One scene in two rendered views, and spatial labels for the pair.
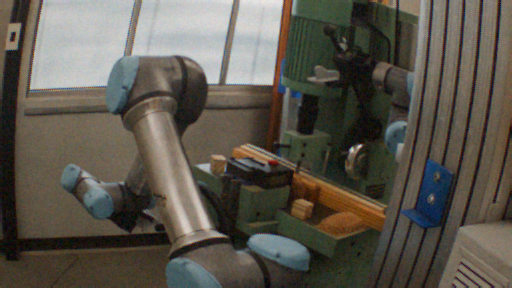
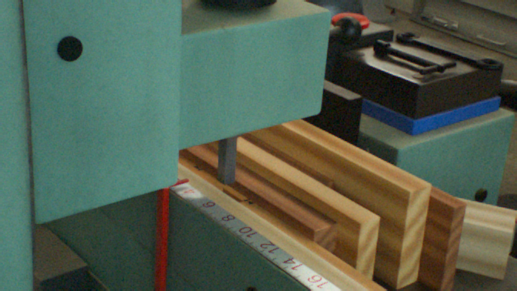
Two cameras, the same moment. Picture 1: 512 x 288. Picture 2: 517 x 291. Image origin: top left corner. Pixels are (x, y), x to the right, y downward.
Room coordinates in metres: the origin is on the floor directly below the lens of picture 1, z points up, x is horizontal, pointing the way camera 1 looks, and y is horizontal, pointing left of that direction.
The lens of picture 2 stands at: (2.27, -0.08, 1.20)
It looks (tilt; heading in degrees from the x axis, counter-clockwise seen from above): 24 degrees down; 183
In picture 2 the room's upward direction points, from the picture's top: 4 degrees clockwise
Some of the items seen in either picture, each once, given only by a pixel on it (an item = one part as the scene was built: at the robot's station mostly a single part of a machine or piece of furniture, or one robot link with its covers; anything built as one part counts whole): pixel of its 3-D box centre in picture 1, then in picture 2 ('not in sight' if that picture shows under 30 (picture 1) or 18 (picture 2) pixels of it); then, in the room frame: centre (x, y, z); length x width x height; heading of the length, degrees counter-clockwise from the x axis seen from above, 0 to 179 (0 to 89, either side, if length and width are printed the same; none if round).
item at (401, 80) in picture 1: (408, 87); not in sight; (1.39, -0.34, 1.32); 0.11 x 0.08 x 0.09; 44
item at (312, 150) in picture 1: (306, 147); (204, 75); (1.78, -0.15, 1.03); 0.14 x 0.07 x 0.09; 134
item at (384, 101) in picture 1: (392, 96); not in sight; (1.81, -0.39, 1.23); 0.09 x 0.08 x 0.15; 134
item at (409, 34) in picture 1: (412, 46); not in sight; (1.89, -0.46, 1.40); 0.10 x 0.06 x 0.16; 134
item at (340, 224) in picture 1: (343, 220); not in sight; (1.51, -0.26, 0.92); 0.14 x 0.09 x 0.04; 134
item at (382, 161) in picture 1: (377, 161); not in sight; (1.78, -0.37, 1.02); 0.09 x 0.07 x 0.12; 44
